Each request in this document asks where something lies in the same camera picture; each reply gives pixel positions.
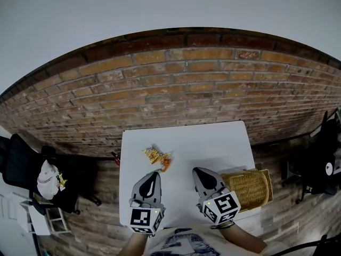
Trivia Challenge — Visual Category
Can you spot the yellow green toy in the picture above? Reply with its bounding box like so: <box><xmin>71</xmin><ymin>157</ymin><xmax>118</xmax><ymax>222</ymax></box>
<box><xmin>55</xmin><ymin>171</ymin><xmax>68</xmax><ymax>191</ymax></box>

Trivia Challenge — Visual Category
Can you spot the black mesh office chair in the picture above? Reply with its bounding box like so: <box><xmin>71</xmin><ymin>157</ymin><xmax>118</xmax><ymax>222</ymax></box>
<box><xmin>0</xmin><ymin>133</ymin><xmax>102</xmax><ymax>215</ymax></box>

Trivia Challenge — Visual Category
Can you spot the white printed shirt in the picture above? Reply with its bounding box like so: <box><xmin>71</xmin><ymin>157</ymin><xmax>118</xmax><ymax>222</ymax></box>
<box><xmin>142</xmin><ymin>224</ymin><xmax>294</xmax><ymax>256</ymax></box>

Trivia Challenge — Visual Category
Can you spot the two-tier wicker basket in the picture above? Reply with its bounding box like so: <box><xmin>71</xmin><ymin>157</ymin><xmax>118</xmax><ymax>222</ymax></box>
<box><xmin>221</xmin><ymin>169</ymin><xmax>274</xmax><ymax>213</ymax></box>

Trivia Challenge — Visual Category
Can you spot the person's left forearm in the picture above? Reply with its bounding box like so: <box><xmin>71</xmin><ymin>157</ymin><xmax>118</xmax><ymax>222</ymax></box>
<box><xmin>125</xmin><ymin>232</ymin><xmax>150</xmax><ymax>256</ymax></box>

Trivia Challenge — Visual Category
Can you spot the black chair with round sticker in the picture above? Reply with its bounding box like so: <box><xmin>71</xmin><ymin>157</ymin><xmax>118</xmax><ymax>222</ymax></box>
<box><xmin>282</xmin><ymin>110</ymin><xmax>341</xmax><ymax>205</ymax></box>

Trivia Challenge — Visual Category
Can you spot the orange red snack packet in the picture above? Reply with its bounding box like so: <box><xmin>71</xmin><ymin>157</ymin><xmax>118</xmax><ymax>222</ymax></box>
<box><xmin>159</xmin><ymin>151</ymin><xmax>174</xmax><ymax>171</ymax></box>

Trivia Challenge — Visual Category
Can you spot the white cloth bag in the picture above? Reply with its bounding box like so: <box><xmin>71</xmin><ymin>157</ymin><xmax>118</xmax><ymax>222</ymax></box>
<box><xmin>36</xmin><ymin>159</ymin><xmax>61</xmax><ymax>200</ymax></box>

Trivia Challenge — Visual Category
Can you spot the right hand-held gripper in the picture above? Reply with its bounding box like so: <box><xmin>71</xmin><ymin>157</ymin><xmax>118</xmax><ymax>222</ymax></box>
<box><xmin>192</xmin><ymin>166</ymin><xmax>242</xmax><ymax>228</ymax></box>

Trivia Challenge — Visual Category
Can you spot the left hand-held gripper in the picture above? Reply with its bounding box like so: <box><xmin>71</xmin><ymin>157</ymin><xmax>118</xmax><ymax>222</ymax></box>
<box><xmin>129</xmin><ymin>171</ymin><xmax>166</xmax><ymax>236</ymax></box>

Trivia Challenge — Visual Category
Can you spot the thick black cable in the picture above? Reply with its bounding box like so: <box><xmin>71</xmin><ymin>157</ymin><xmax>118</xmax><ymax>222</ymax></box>
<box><xmin>277</xmin><ymin>235</ymin><xmax>341</xmax><ymax>256</ymax></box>

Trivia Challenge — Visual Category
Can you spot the person's right forearm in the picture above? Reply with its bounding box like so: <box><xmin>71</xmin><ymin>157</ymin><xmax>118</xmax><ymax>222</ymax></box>
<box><xmin>213</xmin><ymin>222</ymin><xmax>267</xmax><ymax>254</ymax></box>

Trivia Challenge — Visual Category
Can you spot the green metal stand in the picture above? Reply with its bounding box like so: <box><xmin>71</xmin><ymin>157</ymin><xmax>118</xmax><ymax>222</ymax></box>
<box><xmin>286</xmin><ymin>160</ymin><xmax>302</xmax><ymax>181</ymax></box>

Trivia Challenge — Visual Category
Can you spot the yellow snack packet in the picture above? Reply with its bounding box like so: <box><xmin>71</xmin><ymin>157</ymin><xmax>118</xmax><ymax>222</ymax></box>
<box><xmin>142</xmin><ymin>144</ymin><xmax>164</xmax><ymax>165</ymax></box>

